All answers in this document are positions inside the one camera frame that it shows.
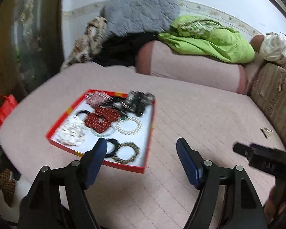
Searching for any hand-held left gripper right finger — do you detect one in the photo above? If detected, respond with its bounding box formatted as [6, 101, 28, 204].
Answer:
[176, 138, 268, 229]

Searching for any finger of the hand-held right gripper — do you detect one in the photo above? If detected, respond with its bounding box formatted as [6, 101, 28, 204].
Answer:
[233, 143, 252, 160]

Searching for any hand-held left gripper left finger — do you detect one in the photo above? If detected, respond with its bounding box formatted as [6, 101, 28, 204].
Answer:
[17, 138, 108, 229]

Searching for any black braided hair tie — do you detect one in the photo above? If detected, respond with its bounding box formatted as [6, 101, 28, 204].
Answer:
[105, 138, 121, 159]

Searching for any gold hair clip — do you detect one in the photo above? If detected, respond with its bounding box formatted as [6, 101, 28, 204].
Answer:
[261, 127, 273, 138]

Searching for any silver bead bracelet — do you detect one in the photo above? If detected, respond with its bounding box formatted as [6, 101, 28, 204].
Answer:
[91, 126, 116, 137]

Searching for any leopard print hair tie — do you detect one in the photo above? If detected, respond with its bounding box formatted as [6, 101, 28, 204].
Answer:
[111, 142, 141, 165]

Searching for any white cherry print scrunchie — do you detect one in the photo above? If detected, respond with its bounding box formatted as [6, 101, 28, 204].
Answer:
[55, 117, 87, 147]

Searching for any red heart-shaped accessory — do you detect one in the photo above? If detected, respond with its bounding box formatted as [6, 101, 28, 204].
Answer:
[85, 107, 120, 134]

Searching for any red tray with white inside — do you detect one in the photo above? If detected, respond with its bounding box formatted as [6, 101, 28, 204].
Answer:
[46, 89, 156, 174]

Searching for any black hair clip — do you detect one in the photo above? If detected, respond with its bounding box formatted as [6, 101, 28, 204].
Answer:
[76, 109, 93, 118]

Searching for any pearl bracelet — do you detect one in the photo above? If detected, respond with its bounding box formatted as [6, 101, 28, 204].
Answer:
[116, 117, 143, 136]

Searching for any red plaid scrunchie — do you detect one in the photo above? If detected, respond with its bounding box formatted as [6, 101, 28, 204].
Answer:
[86, 91, 111, 105]

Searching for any beige patterned cushion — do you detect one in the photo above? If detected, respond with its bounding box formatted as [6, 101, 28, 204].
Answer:
[249, 62, 286, 148]

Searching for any dark grey scrunchie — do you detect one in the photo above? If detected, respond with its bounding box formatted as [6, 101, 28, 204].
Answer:
[126, 91, 155, 117]

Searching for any leopard print slipper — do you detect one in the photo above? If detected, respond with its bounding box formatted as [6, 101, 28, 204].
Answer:
[0, 169, 17, 207]

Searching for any pink bolster pillow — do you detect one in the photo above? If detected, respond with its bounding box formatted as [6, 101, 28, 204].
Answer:
[136, 40, 248, 94]

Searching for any red bag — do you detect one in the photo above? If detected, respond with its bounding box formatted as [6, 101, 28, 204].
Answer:
[0, 94, 18, 131]

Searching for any green blanket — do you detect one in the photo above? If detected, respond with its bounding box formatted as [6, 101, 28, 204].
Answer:
[157, 15, 255, 64]

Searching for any white cloth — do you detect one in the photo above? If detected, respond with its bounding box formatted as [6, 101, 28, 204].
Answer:
[260, 32, 286, 65]

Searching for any black cloth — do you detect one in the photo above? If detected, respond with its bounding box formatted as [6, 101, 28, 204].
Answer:
[93, 32, 158, 67]

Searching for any leopard print cloth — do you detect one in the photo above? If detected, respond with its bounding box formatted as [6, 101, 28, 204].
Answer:
[60, 17, 108, 71]

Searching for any wooden cabinet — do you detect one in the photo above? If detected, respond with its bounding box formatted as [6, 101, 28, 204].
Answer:
[0, 0, 65, 105]

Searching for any grey quilted pillow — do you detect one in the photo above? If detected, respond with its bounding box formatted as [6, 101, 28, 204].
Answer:
[100, 0, 180, 41]

